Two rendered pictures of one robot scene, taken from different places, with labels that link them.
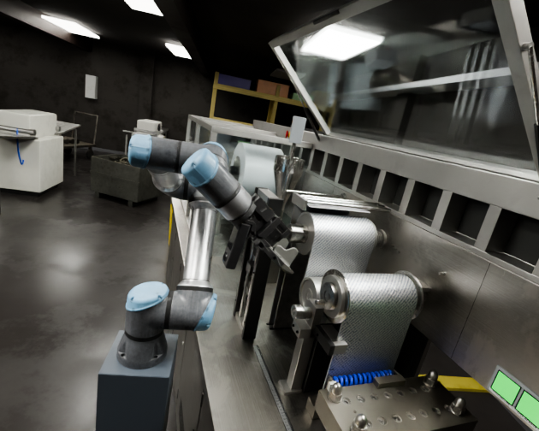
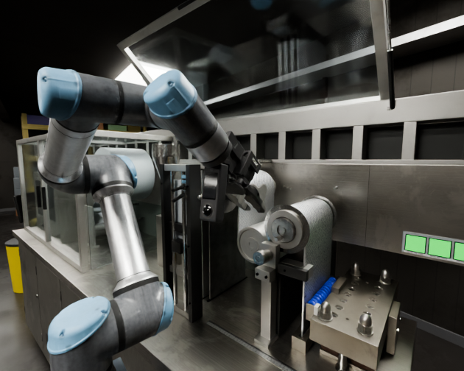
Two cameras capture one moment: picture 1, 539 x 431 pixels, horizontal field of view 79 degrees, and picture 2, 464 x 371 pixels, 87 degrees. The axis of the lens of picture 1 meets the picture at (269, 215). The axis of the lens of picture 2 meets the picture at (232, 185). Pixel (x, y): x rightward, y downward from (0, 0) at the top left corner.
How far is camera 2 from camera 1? 43 cm
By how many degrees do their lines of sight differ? 30
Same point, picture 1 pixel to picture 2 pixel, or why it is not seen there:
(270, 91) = not seen: hidden behind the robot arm
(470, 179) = (332, 114)
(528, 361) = (423, 217)
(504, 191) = (361, 113)
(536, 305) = (413, 178)
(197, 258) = (130, 249)
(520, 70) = (379, 9)
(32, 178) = not seen: outside the picture
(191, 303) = (145, 301)
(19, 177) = not seen: outside the picture
